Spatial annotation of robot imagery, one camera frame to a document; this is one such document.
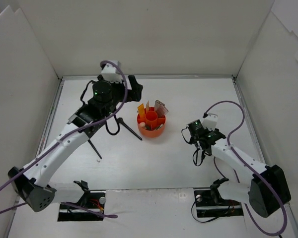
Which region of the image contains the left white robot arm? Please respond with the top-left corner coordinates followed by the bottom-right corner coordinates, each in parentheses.
top-left (8, 75), bottom-right (143, 212)

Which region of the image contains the beige makeup sponge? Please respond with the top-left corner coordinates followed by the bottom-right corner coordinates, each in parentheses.
top-left (139, 122), bottom-right (146, 128)

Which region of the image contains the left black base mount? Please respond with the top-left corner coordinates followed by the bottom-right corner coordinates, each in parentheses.
top-left (57, 180), bottom-right (106, 222)

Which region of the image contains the brown eyeshadow palette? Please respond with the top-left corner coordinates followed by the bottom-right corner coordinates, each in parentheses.
top-left (154, 103), bottom-right (168, 118)

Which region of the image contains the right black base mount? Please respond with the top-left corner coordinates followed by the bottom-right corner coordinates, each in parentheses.
top-left (191, 178), bottom-right (244, 224)

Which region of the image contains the orange round organizer container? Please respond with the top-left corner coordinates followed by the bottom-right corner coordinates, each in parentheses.
top-left (137, 107), bottom-right (166, 138)

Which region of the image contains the small black makeup brush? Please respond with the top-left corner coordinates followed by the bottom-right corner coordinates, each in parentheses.
top-left (87, 139), bottom-right (102, 160)

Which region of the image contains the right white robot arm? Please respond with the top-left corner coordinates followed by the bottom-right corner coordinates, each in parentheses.
top-left (186, 120), bottom-right (291, 218)

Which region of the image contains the orange sunscreen tube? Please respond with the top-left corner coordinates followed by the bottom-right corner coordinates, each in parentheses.
top-left (138, 104), bottom-right (146, 119)

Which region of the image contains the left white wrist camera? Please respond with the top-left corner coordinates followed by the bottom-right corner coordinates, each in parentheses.
top-left (101, 63), bottom-right (122, 83)

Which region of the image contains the large black makeup brush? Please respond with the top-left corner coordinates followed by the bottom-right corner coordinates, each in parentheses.
top-left (117, 118), bottom-right (143, 141)

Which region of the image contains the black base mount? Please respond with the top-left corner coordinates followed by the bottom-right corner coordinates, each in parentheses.
top-left (191, 178), bottom-right (244, 224)
top-left (57, 180), bottom-right (106, 222)

